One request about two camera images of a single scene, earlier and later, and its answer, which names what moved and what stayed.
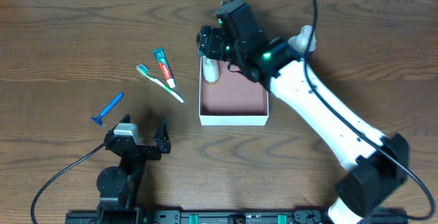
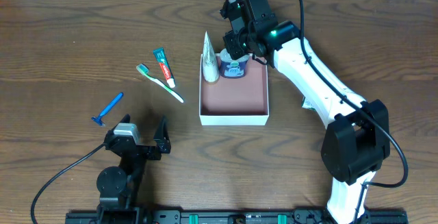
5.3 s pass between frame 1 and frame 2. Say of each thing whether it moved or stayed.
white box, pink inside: stayed
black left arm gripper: stayed
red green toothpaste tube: stayed
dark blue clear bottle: moved
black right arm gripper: moved
